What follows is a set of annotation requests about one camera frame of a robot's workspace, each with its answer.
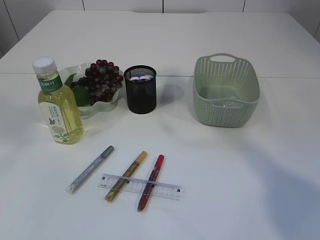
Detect gold glitter pen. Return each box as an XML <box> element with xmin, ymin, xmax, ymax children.
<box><xmin>104</xmin><ymin>151</ymin><xmax>147</xmax><ymax>203</ymax></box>

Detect red glitter pen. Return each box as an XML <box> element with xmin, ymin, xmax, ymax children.
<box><xmin>137</xmin><ymin>154</ymin><xmax>165</xmax><ymax>212</ymax></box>

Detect green woven plastic basket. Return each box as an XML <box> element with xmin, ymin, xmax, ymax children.
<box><xmin>193</xmin><ymin>53</ymin><xmax>260</xmax><ymax>128</ymax></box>

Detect clear plastic sheet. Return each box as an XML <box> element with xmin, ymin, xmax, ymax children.
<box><xmin>213</xmin><ymin>98</ymin><xmax>244</xmax><ymax>109</ymax></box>

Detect blue scissors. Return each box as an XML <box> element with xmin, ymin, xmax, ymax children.
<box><xmin>135</xmin><ymin>73</ymin><xmax>154</xmax><ymax>80</ymax></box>

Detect clear plastic ruler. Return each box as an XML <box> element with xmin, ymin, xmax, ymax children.
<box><xmin>97</xmin><ymin>174</ymin><xmax>183</xmax><ymax>201</ymax></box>

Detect yellow tea bottle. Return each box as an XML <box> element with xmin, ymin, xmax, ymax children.
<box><xmin>32</xmin><ymin>56</ymin><xmax>84</xmax><ymax>145</ymax></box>

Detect silver glitter pen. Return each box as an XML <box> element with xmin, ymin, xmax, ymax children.
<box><xmin>66</xmin><ymin>145</ymin><xmax>115</xmax><ymax>195</ymax></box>

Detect black mesh pen holder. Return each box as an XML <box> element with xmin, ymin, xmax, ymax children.
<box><xmin>123</xmin><ymin>65</ymin><xmax>157</xmax><ymax>115</ymax></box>

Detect purple artificial grape bunch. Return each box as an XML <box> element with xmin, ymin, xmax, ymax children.
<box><xmin>64</xmin><ymin>59</ymin><xmax>124</xmax><ymax>108</ymax></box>

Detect pink scissors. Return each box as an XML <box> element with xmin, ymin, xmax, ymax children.
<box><xmin>129</xmin><ymin>75</ymin><xmax>151</xmax><ymax>82</ymax></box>

